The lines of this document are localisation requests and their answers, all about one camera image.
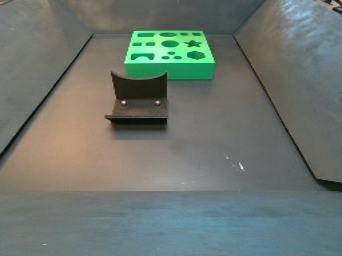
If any black curved holder stand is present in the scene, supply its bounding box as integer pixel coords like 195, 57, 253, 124
105, 73, 169, 122

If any green shape sorter block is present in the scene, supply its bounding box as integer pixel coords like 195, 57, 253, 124
125, 30, 216, 80

